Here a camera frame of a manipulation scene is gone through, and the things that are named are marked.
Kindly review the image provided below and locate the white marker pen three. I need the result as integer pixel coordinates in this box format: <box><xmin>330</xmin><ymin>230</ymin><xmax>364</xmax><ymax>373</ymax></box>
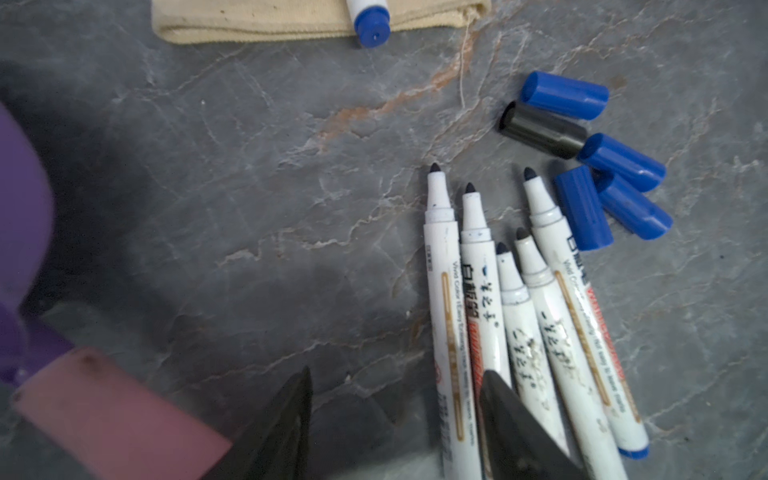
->
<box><xmin>459</xmin><ymin>182</ymin><xmax>513</xmax><ymax>480</ymax></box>

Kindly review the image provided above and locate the beige fabric glove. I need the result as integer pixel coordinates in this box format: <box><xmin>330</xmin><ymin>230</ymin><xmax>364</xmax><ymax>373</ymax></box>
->
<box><xmin>151</xmin><ymin>1</ymin><xmax>492</xmax><ymax>45</ymax></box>

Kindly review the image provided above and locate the white marker pen one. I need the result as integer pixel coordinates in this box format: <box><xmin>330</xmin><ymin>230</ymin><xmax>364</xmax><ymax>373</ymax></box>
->
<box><xmin>346</xmin><ymin>0</ymin><xmax>391</xmax><ymax>48</ymax></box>

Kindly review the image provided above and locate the blue pen cap four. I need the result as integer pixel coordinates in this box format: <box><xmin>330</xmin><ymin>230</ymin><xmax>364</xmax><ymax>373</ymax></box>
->
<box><xmin>555</xmin><ymin>165</ymin><xmax>614</xmax><ymax>251</ymax></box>

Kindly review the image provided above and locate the white marker pen five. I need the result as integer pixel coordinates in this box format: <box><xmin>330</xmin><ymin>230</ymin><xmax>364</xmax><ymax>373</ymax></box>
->
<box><xmin>514</xmin><ymin>227</ymin><xmax>628</xmax><ymax>479</ymax></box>

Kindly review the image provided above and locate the white marker pen four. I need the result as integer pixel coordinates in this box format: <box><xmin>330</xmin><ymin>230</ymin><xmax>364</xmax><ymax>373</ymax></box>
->
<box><xmin>496</xmin><ymin>243</ymin><xmax>570</xmax><ymax>455</ymax></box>

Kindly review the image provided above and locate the black pen cap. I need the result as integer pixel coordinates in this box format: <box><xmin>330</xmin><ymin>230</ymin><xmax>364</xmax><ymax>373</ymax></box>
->
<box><xmin>499</xmin><ymin>101</ymin><xmax>588</xmax><ymax>160</ymax></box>

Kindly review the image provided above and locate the blue pen cap two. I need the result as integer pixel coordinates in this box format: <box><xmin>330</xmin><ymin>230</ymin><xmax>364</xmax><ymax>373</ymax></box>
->
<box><xmin>520</xmin><ymin>71</ymin><xmax>610</xmax><ymax>121</ymax></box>

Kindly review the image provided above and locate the white marker pen six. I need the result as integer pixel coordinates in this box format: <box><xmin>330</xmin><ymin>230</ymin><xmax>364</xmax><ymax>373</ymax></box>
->
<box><xmin>523</xmin><ymin>167</ymin><xmax>650</xmax><ymax>460</ymax></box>

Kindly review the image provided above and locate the blue pen cap three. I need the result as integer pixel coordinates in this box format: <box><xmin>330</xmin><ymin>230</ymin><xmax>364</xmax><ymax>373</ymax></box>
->
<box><xmin>577</xmin><ymin>133</ymin><xmax>667</xmax><ymax>193</ymax></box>

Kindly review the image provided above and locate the blue pen cap five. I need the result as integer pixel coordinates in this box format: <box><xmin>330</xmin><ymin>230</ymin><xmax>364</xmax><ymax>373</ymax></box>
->
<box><xmin>595</xmin><ymin>173</ymin><xmax>674</xmax><ymax>241</ymax></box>

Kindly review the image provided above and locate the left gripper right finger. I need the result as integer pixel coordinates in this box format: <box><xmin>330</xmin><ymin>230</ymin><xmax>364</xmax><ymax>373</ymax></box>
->
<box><xmin>480</xmin><ymin>370</ymin><xmax>587</xmax><ymax>480</ymax></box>

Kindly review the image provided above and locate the white marker pen two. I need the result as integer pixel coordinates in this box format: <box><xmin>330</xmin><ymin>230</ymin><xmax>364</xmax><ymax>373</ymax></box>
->
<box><xmin>423</xmin><ymin>163</ymin><xmax>483</xmax><ymax>479</ymax></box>

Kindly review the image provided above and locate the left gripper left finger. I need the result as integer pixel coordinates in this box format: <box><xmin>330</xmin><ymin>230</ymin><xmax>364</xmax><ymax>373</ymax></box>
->
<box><xmin>204</xmin><ymin>368</ymin><xmax>313</xmax><ymax>480</ymax></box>

